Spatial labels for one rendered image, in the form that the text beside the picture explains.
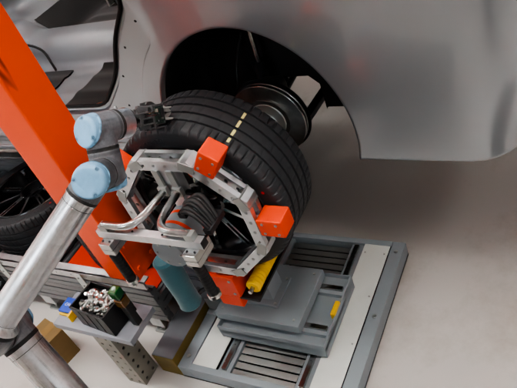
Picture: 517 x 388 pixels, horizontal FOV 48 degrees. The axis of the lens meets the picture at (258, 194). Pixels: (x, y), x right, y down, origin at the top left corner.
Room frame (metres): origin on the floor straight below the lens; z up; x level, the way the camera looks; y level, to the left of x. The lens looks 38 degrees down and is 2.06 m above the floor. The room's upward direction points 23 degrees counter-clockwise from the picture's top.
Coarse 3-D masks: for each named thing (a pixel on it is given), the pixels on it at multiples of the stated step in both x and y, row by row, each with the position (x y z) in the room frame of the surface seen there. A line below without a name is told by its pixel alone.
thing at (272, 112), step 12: (252, 84) 2.01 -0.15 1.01; (264, 84) 1.98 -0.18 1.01; (240, 96) 2.03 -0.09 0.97; (252, 96) 2.00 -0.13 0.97; (264, 96) 1.97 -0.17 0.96; (276, 96) 1.93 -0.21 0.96; (288, 96) 1.91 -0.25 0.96; (264, 108) 1.96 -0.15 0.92; (276, 108) 1.94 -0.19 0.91; (288, 108) 1.91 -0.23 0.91; (300, 108) 1.90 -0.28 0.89; (276, 120) 1.91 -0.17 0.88; (288, 120) 1.92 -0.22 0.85; (300, 120) 1.89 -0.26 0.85; (288, 132) 1.94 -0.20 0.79; (300, 132) 1.90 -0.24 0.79; (300, 144) 1.92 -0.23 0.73
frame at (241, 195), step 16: (144, 160) 1.62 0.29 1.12; (160, 160) 1.58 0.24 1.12; (176, 160) 1.54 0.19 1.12; (192, 160) 1.52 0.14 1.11; (128, 176) 1.68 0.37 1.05; (224, 176) 1.49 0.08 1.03; (128, 192) 1.71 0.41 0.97; (224, 192) 1.45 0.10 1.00; (240, 192) 1.44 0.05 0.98; (128, 208) 1.74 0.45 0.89; (144, 208) 1.76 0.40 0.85; (240, 208) 1.43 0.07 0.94; (256, 208) 1.45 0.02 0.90; (144, 224) 1.73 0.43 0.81; (256, 224) 1.41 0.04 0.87; (256, 240) 1.43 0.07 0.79; (272, 240) 1.44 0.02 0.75; (208, 256) 1.64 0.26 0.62; (224, 256) 1.61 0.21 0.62; (240, 256) 1.57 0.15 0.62; (256, 256) 1.45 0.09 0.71; (224, 272) 1.56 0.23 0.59; (240, 272) 1.51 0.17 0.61
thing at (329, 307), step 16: (320, 288) 1.68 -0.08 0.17; (336, 288) 1.64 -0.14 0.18; (352, 288) 1.66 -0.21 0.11; (320, 304) 1.62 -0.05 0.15; (336, 304) 1.56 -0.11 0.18; (224, 320) 1.75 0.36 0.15; (320, 320) 1.54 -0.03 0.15; (336, 320) 1.51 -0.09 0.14; (240, 336) 1.66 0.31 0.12; (256, 336) 1.60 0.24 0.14; (272, 336) 1.55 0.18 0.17; (288, 336) 1.53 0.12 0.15; (304, 336) 1.50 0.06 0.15; (320, 336) 1.47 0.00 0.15; (304, 352) 1.47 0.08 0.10; (320, 352) 1.42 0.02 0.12
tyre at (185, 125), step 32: (192, 96) 1.78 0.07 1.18; (224, 96) 1.73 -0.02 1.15; (160, 128) 1.66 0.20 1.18; (192, 128) 1.61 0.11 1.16; (224, 128) 1.59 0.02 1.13; (256, 128) 1.60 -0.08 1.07; (256, 160) 1.50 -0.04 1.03; (288, 160) 1.56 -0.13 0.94; (256, 192) 1.48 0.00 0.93; (288, 192) 1.48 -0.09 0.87
